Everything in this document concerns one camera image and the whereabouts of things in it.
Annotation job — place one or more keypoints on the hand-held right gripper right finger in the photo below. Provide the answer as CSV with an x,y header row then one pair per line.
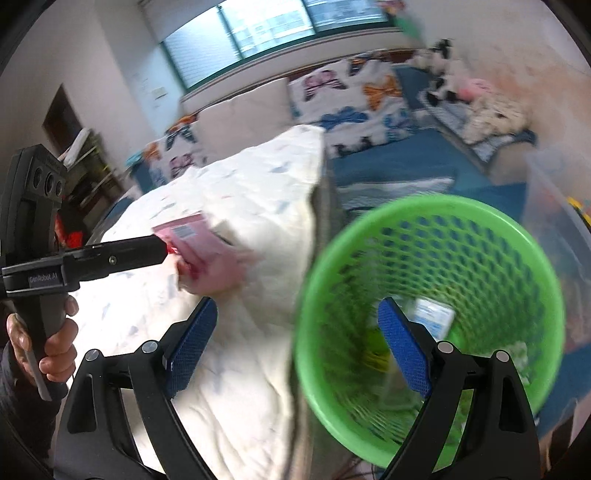
x,y
406,350

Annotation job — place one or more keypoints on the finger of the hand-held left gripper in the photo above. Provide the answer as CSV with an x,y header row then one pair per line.
x,y
120,258

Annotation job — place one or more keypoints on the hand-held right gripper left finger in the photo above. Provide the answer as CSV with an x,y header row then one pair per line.
x,y
194,346

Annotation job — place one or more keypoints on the pink snack packet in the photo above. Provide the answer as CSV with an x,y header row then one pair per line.
x,y
207,258

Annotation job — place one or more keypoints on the green plastic mesh basket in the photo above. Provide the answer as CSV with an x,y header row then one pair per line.
x,y
323,277

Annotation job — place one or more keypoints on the person's left forearm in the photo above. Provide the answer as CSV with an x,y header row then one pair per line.
x,y
18,406

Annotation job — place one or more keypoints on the person's left hand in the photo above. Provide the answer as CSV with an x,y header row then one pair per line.
x,y
60,355

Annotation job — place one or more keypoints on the white and blue packet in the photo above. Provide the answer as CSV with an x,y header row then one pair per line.
x,y
434,318

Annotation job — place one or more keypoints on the cluttered dark shelf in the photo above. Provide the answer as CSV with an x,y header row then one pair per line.
x,y
92,175

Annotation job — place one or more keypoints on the butterfly print pillow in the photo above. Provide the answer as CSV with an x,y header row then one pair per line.
x,y
351,101
175,147

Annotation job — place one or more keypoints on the white quilted printed blanket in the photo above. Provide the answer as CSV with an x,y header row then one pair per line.
x,y
258,194

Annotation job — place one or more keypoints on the beige pillow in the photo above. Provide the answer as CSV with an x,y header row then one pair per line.
x,y
240,115

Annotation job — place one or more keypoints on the blue bed sheet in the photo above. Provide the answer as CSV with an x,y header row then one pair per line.
x,y
415,161

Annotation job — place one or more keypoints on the clear plastic storage box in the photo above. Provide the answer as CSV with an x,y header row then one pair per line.
x,y
558,221

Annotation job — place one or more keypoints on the pink plush toy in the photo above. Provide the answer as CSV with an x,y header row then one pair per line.
x,y
475,88

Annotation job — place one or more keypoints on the green framed window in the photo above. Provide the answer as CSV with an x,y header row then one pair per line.
x,y
277,32

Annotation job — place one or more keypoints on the black and white cow plush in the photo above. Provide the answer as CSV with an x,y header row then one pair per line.
x,y
438,69

